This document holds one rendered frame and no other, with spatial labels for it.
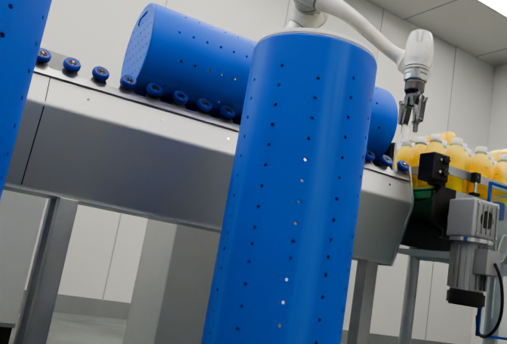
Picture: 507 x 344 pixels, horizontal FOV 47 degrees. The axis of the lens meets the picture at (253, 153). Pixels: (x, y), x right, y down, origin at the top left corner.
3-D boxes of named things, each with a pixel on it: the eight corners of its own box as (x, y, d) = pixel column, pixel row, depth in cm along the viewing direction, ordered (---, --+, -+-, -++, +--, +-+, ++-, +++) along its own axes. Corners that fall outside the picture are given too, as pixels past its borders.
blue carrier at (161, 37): (112, 105, 177) (131, 19, 183) (342, 170, 215) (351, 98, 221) (140, 84, 152) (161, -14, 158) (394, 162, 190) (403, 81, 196)
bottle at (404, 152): (401, 190, 207) (407, 140, 211) (387, 191, 213) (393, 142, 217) (415, 194, 211) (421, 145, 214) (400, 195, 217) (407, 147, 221)
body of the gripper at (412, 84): (400, 81, 223) (397, 105, 221) (415, 77, 215) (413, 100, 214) (414, 87, 226) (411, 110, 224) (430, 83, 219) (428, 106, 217)
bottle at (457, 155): (445, 196, 204) (450, 145, 208) (465, 197, 199) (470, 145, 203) (437, 191, 199) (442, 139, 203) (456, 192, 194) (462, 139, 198)
